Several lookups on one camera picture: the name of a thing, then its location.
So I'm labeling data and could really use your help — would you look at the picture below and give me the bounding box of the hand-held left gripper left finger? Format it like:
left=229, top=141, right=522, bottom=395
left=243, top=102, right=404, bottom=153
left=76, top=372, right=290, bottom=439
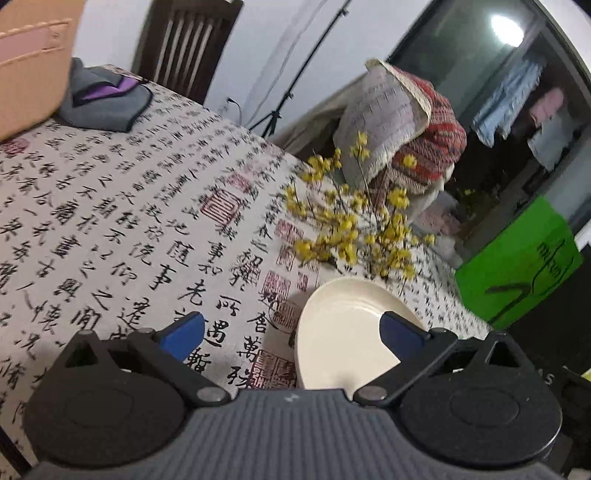
left=58, top=310, right=232, bottom=409

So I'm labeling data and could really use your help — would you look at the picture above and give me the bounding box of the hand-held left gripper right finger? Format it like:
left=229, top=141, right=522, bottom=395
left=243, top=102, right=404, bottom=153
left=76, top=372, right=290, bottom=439
left=353, top=310, right=527, bottom=409

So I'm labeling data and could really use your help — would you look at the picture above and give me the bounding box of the cream plate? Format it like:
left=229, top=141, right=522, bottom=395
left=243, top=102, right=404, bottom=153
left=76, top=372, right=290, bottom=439
left=294, top=276, right=428, bottom=391

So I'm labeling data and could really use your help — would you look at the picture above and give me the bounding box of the black paper bag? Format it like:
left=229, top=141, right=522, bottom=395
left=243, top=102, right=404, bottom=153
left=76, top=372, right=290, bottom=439
left=505, top=258, right=591, bottom=370

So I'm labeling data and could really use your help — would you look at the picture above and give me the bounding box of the yellow flower branch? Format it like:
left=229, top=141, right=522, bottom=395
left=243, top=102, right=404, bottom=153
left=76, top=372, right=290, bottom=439
left=281, top=131, right=437, bottom=283

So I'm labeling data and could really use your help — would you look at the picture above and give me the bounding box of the green paper bag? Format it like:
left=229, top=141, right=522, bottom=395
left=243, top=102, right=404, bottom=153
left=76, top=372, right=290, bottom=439
left=455, top=196, right=585, bottom=329

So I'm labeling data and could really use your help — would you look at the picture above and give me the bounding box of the white quilted cloth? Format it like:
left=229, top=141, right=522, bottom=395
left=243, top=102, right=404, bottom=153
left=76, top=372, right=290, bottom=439
left=332, top=59, right=432, bottom=185

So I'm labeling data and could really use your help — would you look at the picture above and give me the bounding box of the chair draped with patterned cloths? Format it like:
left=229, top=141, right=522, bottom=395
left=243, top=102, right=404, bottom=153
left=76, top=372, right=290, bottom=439
left=277, top=88, right=446, bottom=222

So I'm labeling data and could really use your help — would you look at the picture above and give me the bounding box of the grey purple pouch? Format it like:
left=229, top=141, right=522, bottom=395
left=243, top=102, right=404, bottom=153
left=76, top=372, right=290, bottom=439
left=58, top=58, right=154, bottom=134

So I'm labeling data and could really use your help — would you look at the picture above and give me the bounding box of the white hanging shirt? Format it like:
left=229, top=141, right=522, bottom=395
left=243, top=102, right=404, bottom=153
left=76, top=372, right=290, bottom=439
left=526, top=115, right=580, bottom=171

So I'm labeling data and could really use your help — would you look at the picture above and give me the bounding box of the light blue hanging shirt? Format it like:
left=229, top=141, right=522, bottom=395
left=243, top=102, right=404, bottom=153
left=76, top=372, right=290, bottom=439
left=473, top=58, right=543, bottom=148

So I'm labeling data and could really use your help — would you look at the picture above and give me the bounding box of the pink hanging jacket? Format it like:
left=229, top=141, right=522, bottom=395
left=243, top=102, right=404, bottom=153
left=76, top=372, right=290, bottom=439
left=529, top=88, right=566, bottom=127

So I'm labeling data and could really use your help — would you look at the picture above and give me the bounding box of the black framed glass door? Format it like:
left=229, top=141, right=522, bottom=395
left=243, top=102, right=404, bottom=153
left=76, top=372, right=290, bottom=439
left=385, top=0, right=591, bottom=259

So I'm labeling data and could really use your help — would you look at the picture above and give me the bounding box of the dark wooden chair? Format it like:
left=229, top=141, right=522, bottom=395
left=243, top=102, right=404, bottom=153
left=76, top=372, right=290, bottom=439
left=131, top=0, right=244, bottom=104

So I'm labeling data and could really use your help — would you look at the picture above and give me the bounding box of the pink hard-shell case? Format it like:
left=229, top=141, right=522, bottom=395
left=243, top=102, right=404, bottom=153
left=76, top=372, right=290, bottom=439
left=0, top=0, right=86, bottom=141

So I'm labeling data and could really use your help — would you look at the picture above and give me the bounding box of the studio lamp on stand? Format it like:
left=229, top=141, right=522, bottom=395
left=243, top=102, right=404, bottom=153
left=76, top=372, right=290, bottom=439
left=245, top=0, right=352, bottom=139

